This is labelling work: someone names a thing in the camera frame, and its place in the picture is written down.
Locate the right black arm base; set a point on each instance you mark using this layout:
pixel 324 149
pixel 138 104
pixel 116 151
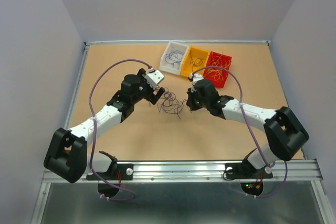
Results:
pixel 244 170

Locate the yellow plastic bin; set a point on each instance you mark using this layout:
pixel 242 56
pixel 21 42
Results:
pixel 195 59

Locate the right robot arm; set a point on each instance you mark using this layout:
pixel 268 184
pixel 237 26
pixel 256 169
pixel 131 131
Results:
pixel 284 132

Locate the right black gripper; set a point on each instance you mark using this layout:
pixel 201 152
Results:
pixel 190 103

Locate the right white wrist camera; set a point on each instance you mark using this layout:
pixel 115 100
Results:
pixel 195 77

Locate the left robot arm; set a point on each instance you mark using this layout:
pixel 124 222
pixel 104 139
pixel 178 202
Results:
pixel 67 153

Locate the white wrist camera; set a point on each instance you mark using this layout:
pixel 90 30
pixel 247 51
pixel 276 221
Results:
pixel 154 77
pixel 195 77

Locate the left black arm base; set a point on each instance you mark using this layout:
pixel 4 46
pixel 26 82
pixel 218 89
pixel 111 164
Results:
pixel 119 171

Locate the white plastic bin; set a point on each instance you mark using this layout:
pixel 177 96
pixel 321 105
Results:
pixel 172 58

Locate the red plastic bin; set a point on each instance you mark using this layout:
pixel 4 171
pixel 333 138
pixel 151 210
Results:
pixel 216 75

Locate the aluminium front rail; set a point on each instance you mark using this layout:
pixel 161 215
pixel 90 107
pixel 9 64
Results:
pixel 204 171

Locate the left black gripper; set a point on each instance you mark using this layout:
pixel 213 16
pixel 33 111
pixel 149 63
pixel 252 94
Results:
pixel 155 97

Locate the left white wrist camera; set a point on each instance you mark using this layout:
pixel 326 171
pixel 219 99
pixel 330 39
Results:
pixel 154 77

